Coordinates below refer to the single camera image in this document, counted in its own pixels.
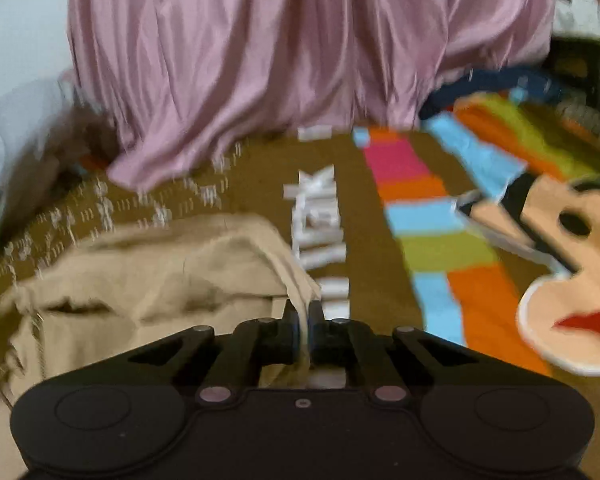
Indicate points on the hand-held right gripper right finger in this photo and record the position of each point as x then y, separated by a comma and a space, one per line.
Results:
325, 336

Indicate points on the pink curtain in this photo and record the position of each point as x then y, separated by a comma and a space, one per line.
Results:
260, 45

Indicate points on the grey rolled quilt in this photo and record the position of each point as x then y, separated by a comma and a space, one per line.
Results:
10, 130

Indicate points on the dark blue bag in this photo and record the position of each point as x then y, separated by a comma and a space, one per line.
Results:
500, 82

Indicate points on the beige pants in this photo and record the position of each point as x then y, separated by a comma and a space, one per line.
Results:
155, 270

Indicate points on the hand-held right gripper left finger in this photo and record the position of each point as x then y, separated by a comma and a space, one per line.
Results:
286, 336

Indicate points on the brown printed bed sheet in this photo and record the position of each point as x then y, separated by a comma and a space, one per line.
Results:
380, 240

